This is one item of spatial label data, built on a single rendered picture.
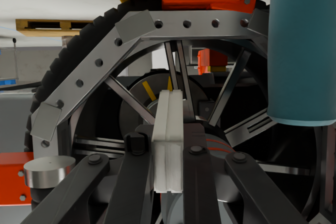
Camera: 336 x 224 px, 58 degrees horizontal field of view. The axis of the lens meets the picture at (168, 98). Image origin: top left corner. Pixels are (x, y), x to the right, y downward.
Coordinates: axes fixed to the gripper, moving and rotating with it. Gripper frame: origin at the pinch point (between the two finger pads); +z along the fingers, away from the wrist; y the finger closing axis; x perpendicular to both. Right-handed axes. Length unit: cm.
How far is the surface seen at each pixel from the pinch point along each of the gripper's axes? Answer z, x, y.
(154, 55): 866, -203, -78
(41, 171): 5.2, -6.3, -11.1
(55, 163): 7.0, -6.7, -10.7
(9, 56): 925, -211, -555
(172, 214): 11.8, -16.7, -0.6
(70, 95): 27.8, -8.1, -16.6
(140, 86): 80, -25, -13
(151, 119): 37.3, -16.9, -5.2
